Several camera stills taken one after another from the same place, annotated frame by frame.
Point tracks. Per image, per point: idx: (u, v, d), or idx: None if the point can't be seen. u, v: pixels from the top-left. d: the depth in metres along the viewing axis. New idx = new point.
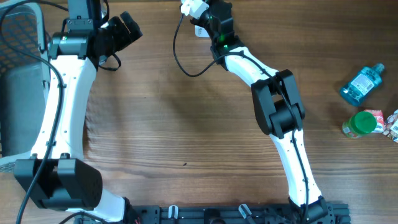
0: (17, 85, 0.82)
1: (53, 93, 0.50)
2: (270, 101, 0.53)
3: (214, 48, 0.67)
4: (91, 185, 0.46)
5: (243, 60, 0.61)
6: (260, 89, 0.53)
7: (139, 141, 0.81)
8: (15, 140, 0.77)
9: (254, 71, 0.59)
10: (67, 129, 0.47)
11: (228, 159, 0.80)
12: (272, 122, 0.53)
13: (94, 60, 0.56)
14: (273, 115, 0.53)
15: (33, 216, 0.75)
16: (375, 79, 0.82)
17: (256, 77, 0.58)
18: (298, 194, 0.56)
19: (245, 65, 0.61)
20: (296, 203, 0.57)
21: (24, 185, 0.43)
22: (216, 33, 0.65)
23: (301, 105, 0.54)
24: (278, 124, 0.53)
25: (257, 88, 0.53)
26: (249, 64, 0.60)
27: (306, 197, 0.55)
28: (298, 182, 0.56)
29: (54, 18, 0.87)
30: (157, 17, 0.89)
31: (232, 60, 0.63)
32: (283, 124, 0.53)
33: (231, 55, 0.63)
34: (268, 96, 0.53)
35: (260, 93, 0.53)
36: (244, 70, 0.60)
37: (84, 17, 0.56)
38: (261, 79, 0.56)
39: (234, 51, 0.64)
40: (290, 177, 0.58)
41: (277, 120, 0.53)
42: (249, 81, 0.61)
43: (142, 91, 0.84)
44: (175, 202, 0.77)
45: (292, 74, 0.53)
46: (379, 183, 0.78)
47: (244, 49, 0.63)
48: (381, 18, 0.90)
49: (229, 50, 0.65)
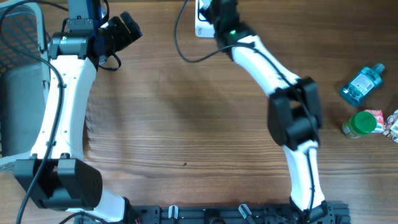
0: (17, 85, 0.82)
1: (53, 93, 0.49)
2: (290, 114, 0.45)
3: (218, 35, 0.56)
4: (91, 186, 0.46)
5: (254, 55, 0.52)
6: (279, 101, 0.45)
7: (138, 141, 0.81)
8: (15, 140, 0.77)
9: (270, 75, 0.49)
10: (68, 129, 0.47)
11: (228, 159, 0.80)
12: (290, 137, 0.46)
13: (94, 61, 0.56)
14: (290, 127, 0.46)
15: (33, 216, 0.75)
16: (375, 79, 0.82)
17: (273, 82, 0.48)
18: (302, 200, 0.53)
19: (259, 64, 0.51)
20: (300, 207, 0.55)
21: (24, 185, 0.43)
22: (218, 17, 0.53)
23: (320, 114, 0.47)
24: (296, 136, 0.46)
25: (274, 98, 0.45)
26: (265, 64, 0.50)
27: (310, 204, 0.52)
28: (305, 189, 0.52)
29: (54, 18, 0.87)
30: (157, 17, 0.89)
31: (240, 55, 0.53)
32: (300, 138, 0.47)
33: (241, 46, 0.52)
34: (288, 108, 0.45)
35: (280, 105, 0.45)
36: (258, 70, 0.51)
37: (84, 17, 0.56)
38: (281, 86, 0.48)
39: (242, 42, 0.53)
40: (296, 182, 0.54)
41: (295, 134, 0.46)
42: (263, 84, 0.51)
43: (142, 91, 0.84)
44: (175, 201, 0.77)
45: (314, 83, 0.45)
46: (379, 183, 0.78)
47: (255, 41, 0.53)
48: (381, 18, 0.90)
49: (236, 40, 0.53)
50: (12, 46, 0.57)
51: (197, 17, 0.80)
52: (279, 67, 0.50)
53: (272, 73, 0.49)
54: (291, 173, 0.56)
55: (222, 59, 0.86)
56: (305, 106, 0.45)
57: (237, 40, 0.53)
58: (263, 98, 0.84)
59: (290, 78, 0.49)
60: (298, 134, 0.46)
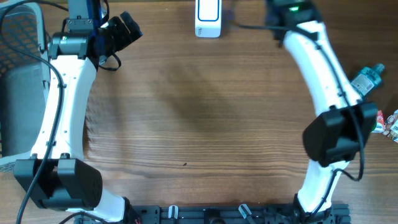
0: (17, 85, 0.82)
1: (53, 93, 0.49)
2: (337, 133, 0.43)
3: (273, 13, 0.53)
4: (91, 186, 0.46)
5: (316, 54, 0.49)
6: (331, 119, 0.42)
7: (138, 141, 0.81)
8: (15, 140, 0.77)
9: (329, 86, 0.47)
10: (68, 129, 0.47)
11: (228, 159, 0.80)
12: (328, 153, 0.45)
13: (94, 61, 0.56)
14: (332, 147, 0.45)
15: (33, 216, 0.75)
16: (375, 79, 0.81)
17: (328, 93, 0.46)
18: (310, 204, 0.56)
19: (318, 65, 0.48)
20: (303, 208, 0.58)
21: (24, 185, 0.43)
22: None
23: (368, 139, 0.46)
24: (334, 156, 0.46)
25: (326, 114, 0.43)
26: (326, 70, 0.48)
27: (316, 209, 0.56)
28: (316, 197, 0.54)
29: (54, 18, 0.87)
30: (157, 17, 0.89)
31: (300, 43, 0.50)
32: (337, 155, 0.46)
33: (303, 35, 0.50)
34: (339, 128, 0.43)
35: (331, 124, 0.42)
36: (314, 70, 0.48)
37: (84, 17, 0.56)
38: (337, 103, 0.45)
39: (304, 29, 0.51)
40: (309, 186, 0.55)
41: (335, 151, 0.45)
42: (314, 88, 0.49)
43: (142, 91, 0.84)
44: (175, 201, 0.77)
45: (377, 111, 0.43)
46: (379, 183, 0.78)
47: (321, 38, 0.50)
48: (382, 18, 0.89)
49: (295, 22, 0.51)
50: (12, 46, 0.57)
51: (197, 17, 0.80)
52: (341, 80, 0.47)
53: (330, 84, 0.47)
54: (306, 178, 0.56)
55: (222, 59, 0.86)
56: (357, 130, 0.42)
57: (296, 25, 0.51)
58: (263, 98, 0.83)
59: (351, 98, 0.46)
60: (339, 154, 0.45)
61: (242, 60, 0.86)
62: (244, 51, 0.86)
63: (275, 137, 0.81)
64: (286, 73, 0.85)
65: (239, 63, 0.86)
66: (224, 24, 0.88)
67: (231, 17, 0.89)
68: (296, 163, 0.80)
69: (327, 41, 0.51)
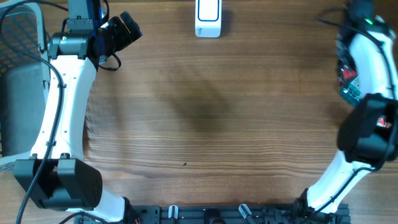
0: (17, 85, 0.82)
1: (53, 93, 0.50)
2: (374, 121, 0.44)
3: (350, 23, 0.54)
4: (91, 185, 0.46)
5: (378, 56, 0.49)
6: (372, 104, 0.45)
7: (138, 141, 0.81)
8: (15, 140, 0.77)
9: (381, 81, 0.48)
10: (67, 129, 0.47)
11: (228, 159, 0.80)
12: (358, 142, 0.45)
13: (94, 61, 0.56)
14: (364, 137, 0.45)
15: (34, 216, 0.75)
16: None
17: (381, 88, 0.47)
18: (316, 200, 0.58)
19: (377, 63, 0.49)
20: (308, 202, 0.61)
21: (24, 185, 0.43)
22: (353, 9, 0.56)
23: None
24: (363, 150, 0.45)
25: (370, 97, 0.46)
26: (382, 68, 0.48)
27: (321, 206, 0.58)
28: (325, 195, 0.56)
29: (54, 18, 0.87)
30: (157, 17, 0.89)
31: (365, 43, 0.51)
32: (366, 150, 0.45)
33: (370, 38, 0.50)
34: (376, 116, 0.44)
35: (370, 107, 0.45)
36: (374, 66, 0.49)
37: (84, 17, 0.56)
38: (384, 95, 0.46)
39: (374, 35, 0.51)
40: (323, 182, 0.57)
41: (364, 143, 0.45)
42: (367, 82, 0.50)
43: (142, 91, 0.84)
44: (175, 201, 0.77)
45: None
46: (379, 183, 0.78)
47: (385, 42, 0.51)
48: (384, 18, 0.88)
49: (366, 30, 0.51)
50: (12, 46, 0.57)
51: (197, 17, 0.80)
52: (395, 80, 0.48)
53: (384, 81, 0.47)
54: (324, 176, 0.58)
55: (222, 59, 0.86)
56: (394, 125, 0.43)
57: (368, 29, 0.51)
58: (263, 98, 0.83)
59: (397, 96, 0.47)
60: (367, 150, 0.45)
61: (242, 60, 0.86)
62: (244, 51, 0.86)
63: (275, 137, 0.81)
64: (286, 73, 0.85)
65: (239, 63, 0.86)
66: (224, 24, 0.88)
67: (231, 17, 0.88)
68: (296, 163, 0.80)
69: (390, 48, 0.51)
